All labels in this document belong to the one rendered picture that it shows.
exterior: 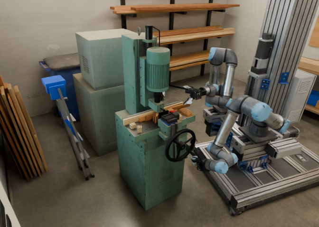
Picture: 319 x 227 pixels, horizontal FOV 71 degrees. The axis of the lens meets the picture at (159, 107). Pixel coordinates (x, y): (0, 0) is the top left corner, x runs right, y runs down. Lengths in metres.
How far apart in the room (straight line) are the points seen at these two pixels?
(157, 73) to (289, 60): 1.08
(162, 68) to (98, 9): 2.38
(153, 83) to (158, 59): 0.19
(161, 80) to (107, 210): 1.36
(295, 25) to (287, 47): 0.16
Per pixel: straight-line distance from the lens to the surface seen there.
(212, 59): 1.98
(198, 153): 1.65
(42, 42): 3.70
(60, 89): 2.04
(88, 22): 3.81
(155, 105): 1.81
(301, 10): 2.01
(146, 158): 1.85
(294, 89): 2.24
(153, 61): 1.62
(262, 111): 1.48
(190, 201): 2.43
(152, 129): 1.73
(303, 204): 2.81
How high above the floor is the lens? 1.88
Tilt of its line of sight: 29 degrees down
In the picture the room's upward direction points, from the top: 2 degrees clockwise
